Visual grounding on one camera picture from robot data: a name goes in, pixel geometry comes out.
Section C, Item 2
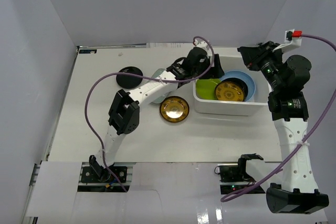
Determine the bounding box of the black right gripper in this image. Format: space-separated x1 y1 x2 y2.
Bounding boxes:
238 41 284 91

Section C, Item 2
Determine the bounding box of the lime green round plate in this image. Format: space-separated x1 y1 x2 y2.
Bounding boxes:
195 79 221 100

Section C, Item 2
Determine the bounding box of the yellow patterned plate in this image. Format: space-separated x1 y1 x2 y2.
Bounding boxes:
159 96 190 123
215 81 246 102

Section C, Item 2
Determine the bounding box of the light blue round plate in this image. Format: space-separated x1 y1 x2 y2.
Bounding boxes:
220 70 256 102

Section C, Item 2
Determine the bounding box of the black round plate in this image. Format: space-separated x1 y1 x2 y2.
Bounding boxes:
116 66 143 89
227 78 248 101

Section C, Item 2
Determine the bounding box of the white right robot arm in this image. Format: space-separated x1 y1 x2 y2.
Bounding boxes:
237 41 329 215

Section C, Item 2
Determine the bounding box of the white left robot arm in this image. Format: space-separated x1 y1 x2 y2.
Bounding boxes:
89 47 224 182

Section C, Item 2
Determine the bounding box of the white plastic bin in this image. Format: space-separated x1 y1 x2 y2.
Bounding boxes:
193 55 271 116

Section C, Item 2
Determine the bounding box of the pale blue rectangular divided plate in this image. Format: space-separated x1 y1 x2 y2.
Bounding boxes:
152 68 170 104

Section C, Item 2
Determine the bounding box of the white paper sheet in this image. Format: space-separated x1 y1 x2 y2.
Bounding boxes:
146 42 194 49

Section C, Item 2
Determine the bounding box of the left blue table label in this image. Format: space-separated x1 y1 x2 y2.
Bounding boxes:
78 49 97 54

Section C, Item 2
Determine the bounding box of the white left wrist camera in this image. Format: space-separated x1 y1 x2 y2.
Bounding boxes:
193 38 210 52

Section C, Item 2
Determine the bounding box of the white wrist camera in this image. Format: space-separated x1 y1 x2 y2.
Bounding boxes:
273 29 302 54
193 38 210 52

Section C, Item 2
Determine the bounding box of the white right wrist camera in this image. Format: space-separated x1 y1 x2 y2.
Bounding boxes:
273 29 302 54

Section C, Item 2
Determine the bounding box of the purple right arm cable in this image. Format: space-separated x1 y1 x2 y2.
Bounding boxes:
220 33 336 203

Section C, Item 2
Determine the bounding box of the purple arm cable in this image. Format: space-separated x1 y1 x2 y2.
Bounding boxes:
85 36 214 192
220 33 336 203

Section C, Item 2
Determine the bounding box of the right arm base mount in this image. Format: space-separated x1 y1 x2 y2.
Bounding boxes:
214 164 256 195

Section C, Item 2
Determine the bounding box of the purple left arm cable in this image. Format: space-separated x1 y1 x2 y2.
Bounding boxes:
85 36 214 192

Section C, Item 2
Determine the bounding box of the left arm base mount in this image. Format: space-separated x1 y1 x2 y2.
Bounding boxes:
77 155 133 193

